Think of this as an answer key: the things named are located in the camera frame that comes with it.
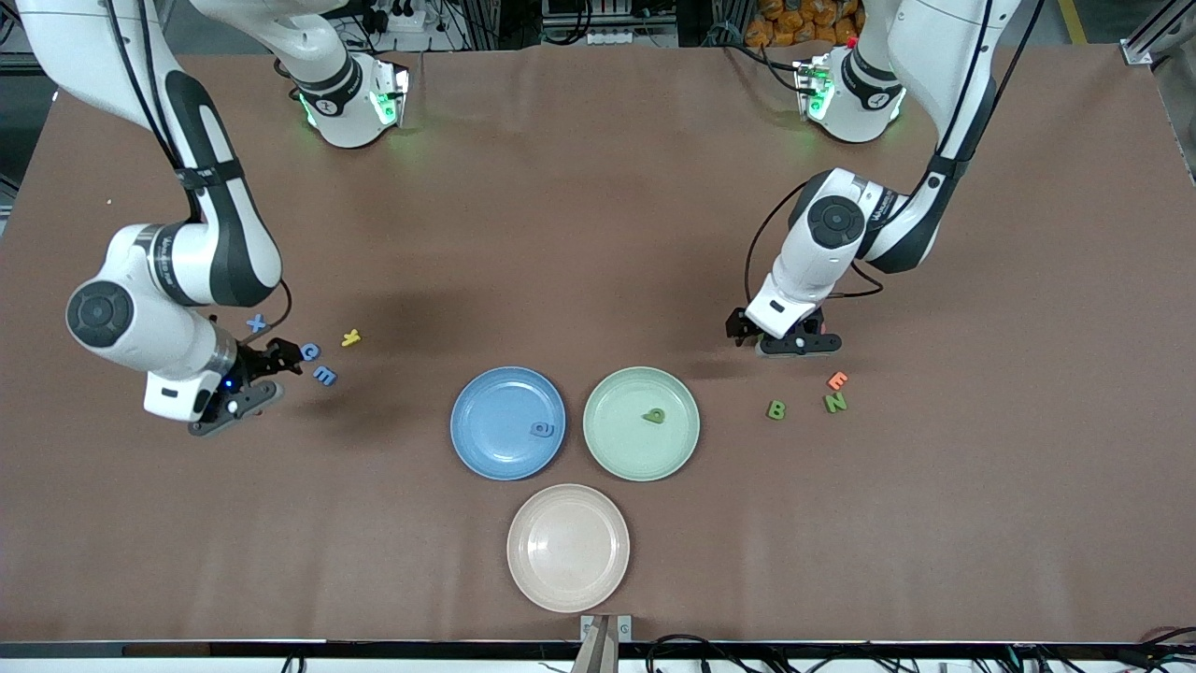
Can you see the beige plate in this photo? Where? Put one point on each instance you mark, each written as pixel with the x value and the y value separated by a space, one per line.
pixel 568 548

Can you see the yellow letter k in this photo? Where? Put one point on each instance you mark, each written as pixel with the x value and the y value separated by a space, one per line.
pixel 350 337

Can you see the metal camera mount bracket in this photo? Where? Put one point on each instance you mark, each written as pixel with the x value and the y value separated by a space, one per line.
pixel 605 645

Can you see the orange letter E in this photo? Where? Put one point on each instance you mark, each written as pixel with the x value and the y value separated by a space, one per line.
pixel 835 379

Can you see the white power strip with plugs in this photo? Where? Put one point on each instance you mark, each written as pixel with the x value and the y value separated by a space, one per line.
pixel 411 19

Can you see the blue plate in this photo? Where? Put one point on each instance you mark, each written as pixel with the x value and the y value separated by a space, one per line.
pixel 495 411

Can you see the blue letter m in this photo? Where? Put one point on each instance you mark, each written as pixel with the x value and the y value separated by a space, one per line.
pixel 324 377

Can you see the green letter B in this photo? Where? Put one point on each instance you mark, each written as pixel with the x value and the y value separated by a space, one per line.
pixel 776 409

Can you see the black table edge rail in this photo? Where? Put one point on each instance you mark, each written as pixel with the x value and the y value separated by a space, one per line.
pixel 374 649

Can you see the aluminium frame post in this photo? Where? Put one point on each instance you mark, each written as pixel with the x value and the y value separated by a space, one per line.
pixel 1135 53

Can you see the green number 9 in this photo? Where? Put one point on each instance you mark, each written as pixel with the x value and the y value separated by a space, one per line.
pixel 655 416

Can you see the metal equipment rack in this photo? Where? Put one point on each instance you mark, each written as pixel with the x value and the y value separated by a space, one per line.
pixel 607 11

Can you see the blue letter x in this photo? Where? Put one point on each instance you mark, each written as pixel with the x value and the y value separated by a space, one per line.
pixel 256 324

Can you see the green plate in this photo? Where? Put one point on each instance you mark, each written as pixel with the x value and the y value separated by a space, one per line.
pixel 626 439

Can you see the brown table cover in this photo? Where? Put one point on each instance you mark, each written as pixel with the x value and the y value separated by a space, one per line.
pixel 598 234

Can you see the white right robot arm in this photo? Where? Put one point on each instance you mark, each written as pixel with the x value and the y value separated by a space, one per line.
pixel 140 322

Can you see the bag of orange fruit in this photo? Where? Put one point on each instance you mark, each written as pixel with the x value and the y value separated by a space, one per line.
pixel 794 19

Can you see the green letter N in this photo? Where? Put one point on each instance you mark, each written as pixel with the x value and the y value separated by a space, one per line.
pixel 835 402

